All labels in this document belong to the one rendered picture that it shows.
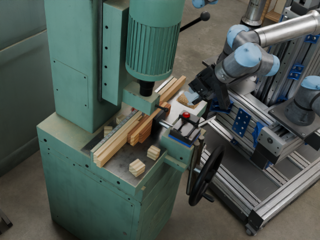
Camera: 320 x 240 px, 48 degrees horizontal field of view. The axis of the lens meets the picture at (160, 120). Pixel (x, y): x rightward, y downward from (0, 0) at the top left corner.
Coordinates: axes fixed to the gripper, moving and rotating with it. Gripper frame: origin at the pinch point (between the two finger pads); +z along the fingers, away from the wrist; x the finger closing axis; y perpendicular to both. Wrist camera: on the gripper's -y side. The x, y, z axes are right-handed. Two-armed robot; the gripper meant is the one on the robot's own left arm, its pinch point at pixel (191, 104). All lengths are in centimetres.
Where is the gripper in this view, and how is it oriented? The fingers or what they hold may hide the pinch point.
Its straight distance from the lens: 139.9
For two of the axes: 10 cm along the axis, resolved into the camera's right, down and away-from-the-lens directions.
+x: -5.1, 5.6, -6.5
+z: -5.3, 3.9, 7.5
